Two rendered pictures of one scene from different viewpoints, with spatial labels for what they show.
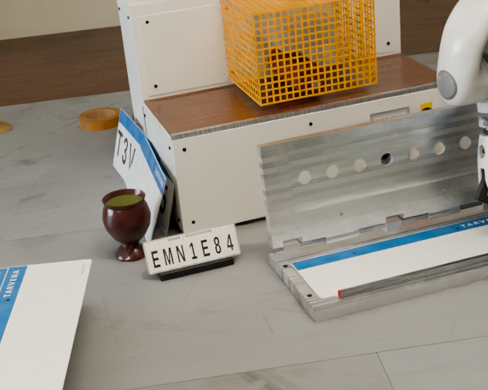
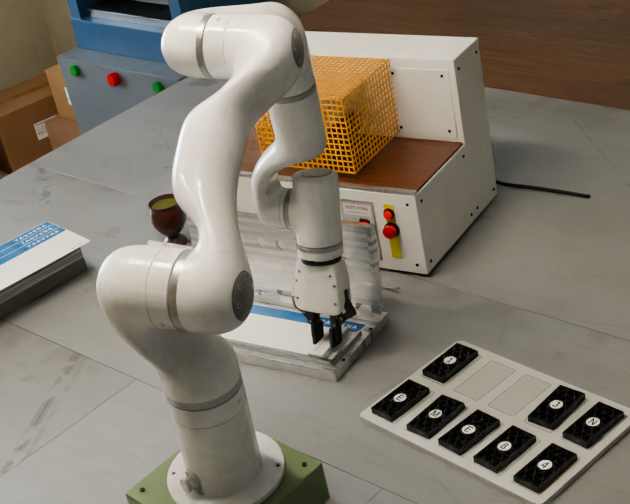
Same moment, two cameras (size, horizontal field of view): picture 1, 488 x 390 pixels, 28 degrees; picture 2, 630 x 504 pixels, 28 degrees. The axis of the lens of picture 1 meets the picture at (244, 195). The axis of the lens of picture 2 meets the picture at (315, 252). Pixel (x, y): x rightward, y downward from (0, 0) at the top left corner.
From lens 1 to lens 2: 2.12 m
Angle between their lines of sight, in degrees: 47
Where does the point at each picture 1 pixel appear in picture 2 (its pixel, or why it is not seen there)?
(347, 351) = (128, 370)
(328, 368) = (104, 374)
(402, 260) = (245, 327)
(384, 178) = (279, 258)
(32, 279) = (52, 240)
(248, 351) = (99, 342)
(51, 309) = (25, 265)
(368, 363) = (121, 382)
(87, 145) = not seen: hidden behind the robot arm
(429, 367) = (134, 403)
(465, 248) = (287, 338)
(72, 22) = not seen: outside the picture
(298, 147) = not seen: hidden behind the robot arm
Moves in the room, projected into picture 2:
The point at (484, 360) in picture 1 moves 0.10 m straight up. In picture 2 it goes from (160, 416) to (147, 372)
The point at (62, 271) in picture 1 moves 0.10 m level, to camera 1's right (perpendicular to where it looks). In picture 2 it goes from (68, 242) to (92, 254)
